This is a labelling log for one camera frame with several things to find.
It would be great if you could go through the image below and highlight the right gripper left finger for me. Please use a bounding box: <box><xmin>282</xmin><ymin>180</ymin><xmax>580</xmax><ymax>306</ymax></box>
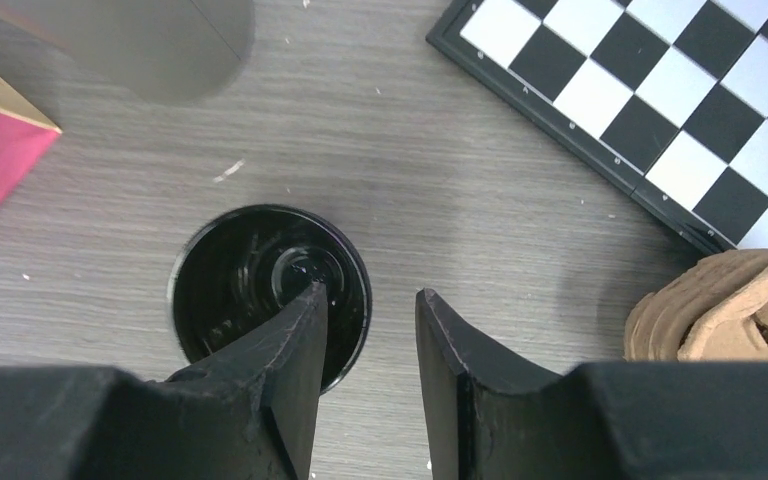
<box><xmin>0</xmin><ymin>284</ymin><xmax>328</xmax><ymax>479</ymax></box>

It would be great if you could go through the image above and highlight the brown cardboard cup carrier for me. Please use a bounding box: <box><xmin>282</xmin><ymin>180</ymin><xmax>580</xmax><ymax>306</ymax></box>
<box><xmin>624</xmin><ymin>249</ymin><xmax>768</xmax><ymax>362</ymax></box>

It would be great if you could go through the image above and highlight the black coffee cup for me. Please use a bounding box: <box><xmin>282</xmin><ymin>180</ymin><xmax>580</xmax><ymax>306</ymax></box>
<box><xmin>167</xmin><ymin>204</ymin><xmax>373</xmax><ymax>392</ymax></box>

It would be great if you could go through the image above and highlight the black and white chessboard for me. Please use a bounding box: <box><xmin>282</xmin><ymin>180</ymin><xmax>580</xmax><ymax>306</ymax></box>
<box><xmin>427</xmin><ymin>0</ymin><xmax>768</xmax><ymax>254</ymax></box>

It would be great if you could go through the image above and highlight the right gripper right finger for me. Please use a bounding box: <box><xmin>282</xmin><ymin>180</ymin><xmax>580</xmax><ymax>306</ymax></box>
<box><xmin>415</xmin><ymin>289</ymin><xmax>768</xmax><ymax>479</ymax></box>

